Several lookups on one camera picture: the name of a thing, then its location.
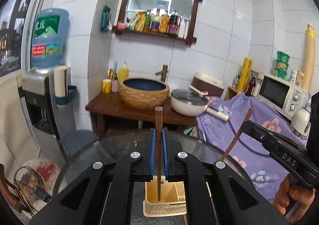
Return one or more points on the wooden chair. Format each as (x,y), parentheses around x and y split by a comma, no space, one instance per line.
(11,203)

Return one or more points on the bamboo faucet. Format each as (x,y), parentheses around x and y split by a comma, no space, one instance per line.
(162,73)

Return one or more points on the purple floral cloth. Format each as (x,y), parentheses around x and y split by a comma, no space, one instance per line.
(266,174)

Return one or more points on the dark brown glass bottle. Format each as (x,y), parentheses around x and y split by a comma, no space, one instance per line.
(251,86)

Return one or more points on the brown white rice cooker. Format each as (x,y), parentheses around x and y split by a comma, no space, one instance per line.
(204,82)

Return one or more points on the white kettle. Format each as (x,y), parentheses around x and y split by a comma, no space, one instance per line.
(300,124)

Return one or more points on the tall beige paper roll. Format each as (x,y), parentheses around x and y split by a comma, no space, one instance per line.
(310,53)

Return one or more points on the yellow mug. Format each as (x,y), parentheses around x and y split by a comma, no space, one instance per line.
(107,86)

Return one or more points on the green stacked cups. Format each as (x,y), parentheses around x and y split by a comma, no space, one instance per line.
(281,65)

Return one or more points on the yellow roll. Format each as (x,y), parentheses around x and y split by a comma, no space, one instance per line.
(244,75)

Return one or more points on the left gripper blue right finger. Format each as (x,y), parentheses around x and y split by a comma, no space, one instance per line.
(165,153)

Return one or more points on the right hand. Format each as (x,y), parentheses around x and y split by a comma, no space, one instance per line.
(287,193)

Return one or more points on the green hanging packet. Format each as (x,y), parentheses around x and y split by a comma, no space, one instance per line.
(105,19)

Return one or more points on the blue water jug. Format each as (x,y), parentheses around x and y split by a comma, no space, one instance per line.
(48,39)

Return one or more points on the yellow soap bottle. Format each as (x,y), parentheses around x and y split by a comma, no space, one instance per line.
(123,73)

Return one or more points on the grey water dispenser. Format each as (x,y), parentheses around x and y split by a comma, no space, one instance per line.
(51,124)

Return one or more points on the brown wooden side table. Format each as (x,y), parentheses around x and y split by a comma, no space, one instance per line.
(112,105)

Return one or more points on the beige plastic utensil holder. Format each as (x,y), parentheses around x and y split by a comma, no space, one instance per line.
(172,199)

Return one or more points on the cream pan with lid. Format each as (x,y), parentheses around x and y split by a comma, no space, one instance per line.
(193,103)

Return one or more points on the woven basket sink bowl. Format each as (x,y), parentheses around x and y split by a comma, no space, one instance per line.
(142,93)

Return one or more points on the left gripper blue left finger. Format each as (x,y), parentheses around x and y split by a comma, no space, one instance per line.
(152,153)

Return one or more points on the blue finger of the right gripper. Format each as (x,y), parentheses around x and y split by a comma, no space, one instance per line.
(255,131)

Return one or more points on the dark wooden wall shelf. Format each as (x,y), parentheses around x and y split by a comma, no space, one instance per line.
(175,19)

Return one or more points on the paper cup holder tube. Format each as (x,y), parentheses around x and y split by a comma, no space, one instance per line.
(64,93)

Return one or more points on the white microwave oven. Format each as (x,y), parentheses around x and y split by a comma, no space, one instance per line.
(285,97)

